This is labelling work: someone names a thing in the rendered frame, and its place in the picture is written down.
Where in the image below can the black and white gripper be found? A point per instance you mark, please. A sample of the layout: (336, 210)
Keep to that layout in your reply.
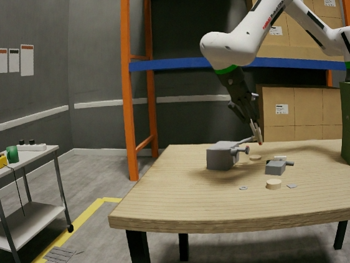
(241, 96)

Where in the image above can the tan round wooden disc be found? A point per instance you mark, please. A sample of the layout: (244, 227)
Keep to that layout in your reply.
(255, 157)

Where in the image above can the beige short cylinder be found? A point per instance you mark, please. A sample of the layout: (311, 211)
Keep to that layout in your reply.
(274, 184)

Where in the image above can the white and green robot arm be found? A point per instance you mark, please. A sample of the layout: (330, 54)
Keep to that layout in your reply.
(228, 52)

